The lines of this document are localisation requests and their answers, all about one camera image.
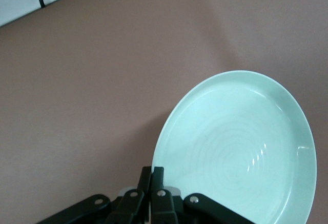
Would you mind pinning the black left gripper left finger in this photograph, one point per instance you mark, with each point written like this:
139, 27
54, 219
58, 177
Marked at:
128, 208

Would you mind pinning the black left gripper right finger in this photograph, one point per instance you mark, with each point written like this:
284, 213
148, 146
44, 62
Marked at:
164, 208

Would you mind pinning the pale green round plate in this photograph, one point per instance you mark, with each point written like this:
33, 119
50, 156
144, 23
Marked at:
230, 137

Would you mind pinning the brown table cover cloth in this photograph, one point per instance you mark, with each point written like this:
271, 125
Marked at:
102, 80

